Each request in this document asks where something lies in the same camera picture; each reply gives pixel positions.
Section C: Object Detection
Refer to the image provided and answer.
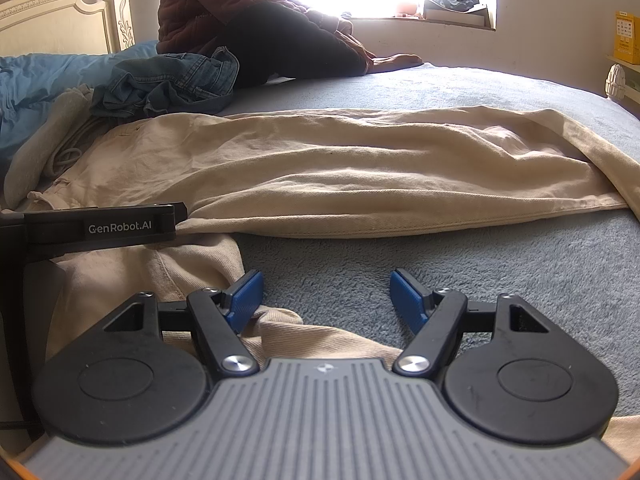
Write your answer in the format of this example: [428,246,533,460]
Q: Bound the grey sweatpants with drawstring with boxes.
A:
[3,84,115,209]

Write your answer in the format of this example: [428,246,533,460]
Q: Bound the grey bed blanket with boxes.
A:
[228,65,639,415]

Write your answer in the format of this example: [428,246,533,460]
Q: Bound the white woven ball lamp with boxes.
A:
[604,63,626,103]

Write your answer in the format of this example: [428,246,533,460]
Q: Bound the blue duvet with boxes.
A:
[1,40,156,174]

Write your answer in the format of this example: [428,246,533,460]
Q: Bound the cream carved headboard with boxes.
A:
[1,0,136,56]

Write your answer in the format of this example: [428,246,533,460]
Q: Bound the shoes on white box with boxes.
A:
[422,0,490,28]

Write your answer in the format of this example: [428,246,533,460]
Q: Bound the yellow box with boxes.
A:
[613,11,640,65]

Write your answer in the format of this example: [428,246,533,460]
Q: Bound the beige trousers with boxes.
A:
[0,105,640,456]

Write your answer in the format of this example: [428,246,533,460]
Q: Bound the seated person in maroon jacket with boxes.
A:
[157,0,423,89]

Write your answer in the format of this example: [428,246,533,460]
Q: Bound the blue denim jeans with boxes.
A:
[90,48,240,120]

